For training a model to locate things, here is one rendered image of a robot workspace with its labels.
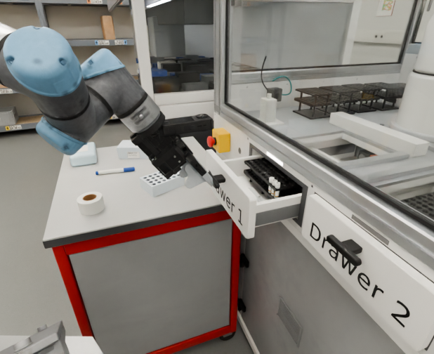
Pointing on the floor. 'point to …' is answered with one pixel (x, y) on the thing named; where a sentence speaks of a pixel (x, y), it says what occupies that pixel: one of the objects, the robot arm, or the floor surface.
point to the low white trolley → (145, 258)
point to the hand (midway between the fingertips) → (208, 176)
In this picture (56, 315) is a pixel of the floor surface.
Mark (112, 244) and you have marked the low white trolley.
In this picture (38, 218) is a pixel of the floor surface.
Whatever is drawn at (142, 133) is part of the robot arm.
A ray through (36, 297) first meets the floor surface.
